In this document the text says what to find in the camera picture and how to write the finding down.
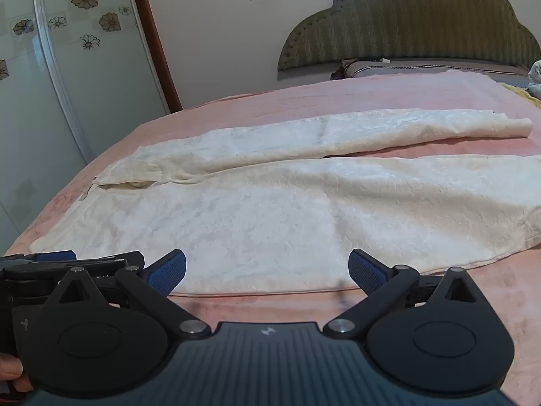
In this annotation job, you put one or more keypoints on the yellow patterned bed sheet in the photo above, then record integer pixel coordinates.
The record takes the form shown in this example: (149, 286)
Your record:
(524, 93)

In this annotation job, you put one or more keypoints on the person's left hand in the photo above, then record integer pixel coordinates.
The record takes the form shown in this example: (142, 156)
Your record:
(10, 368)

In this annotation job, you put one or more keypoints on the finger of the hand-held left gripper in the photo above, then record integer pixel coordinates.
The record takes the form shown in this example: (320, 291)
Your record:
(118, 259)
(55, 256)

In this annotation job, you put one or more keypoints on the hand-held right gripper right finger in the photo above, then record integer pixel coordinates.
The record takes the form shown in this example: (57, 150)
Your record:
(367, 271)

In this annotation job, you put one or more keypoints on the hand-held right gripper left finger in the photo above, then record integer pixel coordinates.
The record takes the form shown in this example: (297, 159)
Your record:
(167, 271)

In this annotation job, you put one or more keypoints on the frosted glass partition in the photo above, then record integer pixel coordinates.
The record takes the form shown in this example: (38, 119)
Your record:
(63, 101)

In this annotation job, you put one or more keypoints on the white printed quilt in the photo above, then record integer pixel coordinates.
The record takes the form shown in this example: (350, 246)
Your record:
(536, 78)

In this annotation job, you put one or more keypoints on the cream fleece blanket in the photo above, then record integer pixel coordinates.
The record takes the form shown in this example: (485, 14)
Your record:
(253, 211)

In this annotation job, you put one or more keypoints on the grey pillow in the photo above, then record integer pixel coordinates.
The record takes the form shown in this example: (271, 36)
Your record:
(422, 67)

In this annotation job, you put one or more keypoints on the brown wooden door frame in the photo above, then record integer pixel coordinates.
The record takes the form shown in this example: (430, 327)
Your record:
(153, 38)

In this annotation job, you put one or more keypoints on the pink fleece blanket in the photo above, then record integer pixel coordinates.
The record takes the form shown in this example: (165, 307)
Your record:
(253, 99)

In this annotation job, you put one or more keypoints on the green padded headboard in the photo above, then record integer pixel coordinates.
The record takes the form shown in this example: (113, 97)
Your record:
(401, 17)

